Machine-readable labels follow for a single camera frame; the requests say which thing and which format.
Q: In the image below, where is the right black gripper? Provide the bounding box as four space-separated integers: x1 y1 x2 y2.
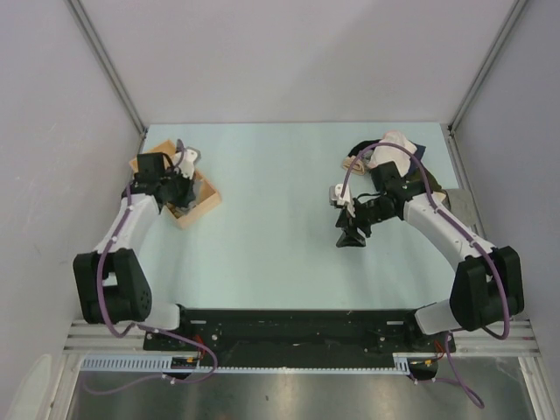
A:
336 196 396 248

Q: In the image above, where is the grey underwear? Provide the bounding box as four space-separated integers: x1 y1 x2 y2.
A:
192 178 204 206

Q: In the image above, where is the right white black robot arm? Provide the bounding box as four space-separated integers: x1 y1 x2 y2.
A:
329 163 525 351

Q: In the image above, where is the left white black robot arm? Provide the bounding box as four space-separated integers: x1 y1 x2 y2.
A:
73 148 200 350

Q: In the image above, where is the beige rolled garment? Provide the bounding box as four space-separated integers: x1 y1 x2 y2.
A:
341 156 368 176

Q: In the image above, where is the pink white garment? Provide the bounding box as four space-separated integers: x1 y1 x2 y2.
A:
367 130 417 177

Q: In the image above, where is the black garment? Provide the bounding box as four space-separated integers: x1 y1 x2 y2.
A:
347 139 380 158

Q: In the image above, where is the dark olive garment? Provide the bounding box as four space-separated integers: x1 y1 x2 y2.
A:
424 169 445 193

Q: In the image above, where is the navy blue garment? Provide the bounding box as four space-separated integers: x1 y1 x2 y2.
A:
411 143 426 162

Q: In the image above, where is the grey garment at table edge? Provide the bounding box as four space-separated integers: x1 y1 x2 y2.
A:
444 188 477 227

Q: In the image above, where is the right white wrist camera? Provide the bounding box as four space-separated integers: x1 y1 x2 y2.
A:
328 183 354 208

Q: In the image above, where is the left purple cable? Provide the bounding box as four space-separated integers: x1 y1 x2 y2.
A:
80 138 220 395

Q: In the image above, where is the purple cable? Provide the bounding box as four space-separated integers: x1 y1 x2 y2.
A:
340 142 513 408
80 138 220 395

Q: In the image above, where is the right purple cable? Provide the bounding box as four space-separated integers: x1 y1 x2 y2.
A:
340 142 513 408

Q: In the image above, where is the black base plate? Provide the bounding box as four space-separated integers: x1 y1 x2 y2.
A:
88 305 513 354

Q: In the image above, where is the white slotted cable duct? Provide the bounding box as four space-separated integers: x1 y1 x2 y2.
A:
80 354 438 375

